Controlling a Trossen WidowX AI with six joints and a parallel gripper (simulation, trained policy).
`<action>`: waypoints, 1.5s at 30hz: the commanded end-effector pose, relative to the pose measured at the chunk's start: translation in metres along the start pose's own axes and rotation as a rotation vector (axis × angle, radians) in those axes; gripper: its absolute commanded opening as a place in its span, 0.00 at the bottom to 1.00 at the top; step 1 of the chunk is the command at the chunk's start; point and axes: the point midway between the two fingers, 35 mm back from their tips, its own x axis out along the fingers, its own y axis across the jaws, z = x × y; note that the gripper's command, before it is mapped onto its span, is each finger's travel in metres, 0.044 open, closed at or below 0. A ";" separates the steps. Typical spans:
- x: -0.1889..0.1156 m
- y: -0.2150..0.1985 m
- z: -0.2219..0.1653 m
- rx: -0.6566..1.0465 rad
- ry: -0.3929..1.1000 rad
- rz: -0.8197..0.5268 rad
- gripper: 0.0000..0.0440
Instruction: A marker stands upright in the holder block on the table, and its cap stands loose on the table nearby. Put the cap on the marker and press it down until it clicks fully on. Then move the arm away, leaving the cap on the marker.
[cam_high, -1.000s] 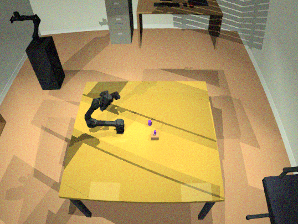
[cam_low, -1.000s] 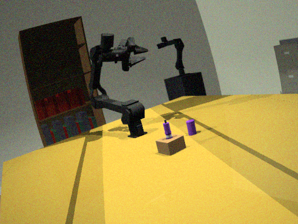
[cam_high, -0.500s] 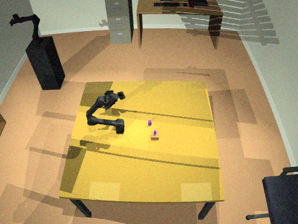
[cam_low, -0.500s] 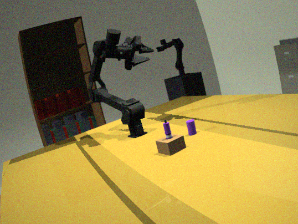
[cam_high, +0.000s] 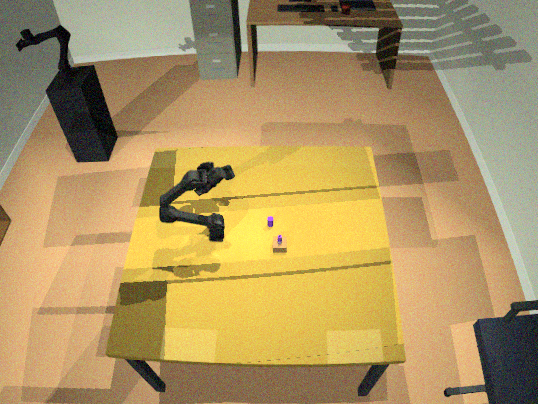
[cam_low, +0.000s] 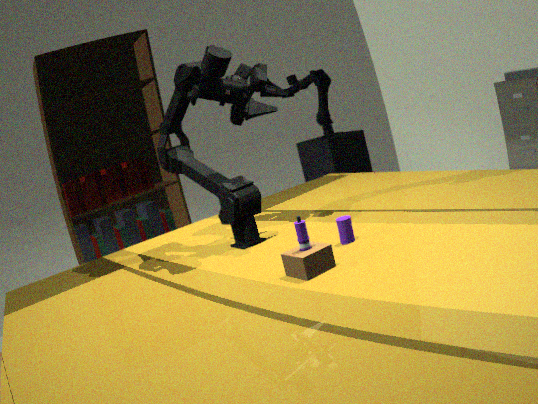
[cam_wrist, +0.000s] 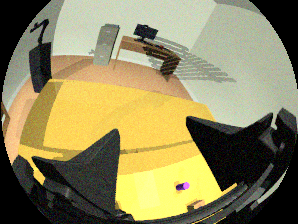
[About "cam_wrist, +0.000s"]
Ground brown block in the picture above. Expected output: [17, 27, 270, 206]
[188, 200, 206, 212]

